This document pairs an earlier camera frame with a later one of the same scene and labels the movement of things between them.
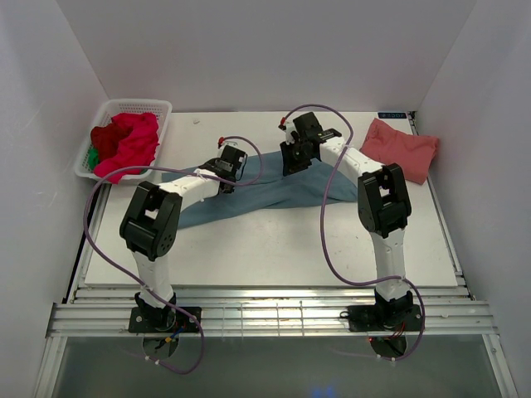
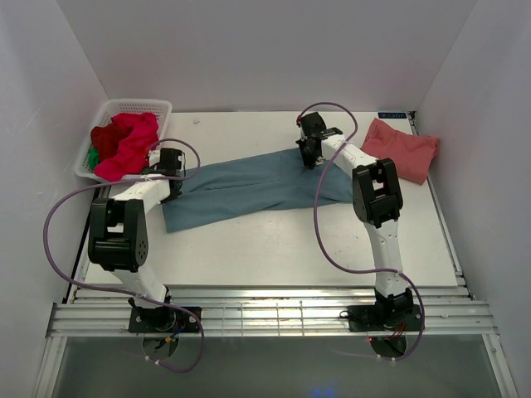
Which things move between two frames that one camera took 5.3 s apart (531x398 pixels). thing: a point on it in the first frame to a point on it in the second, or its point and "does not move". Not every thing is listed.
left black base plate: x=164 y=319 does not move
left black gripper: x=211 y=162 to x=172 y=196
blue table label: x=392 y=115 does not move
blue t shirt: x=265 y=187 does not move
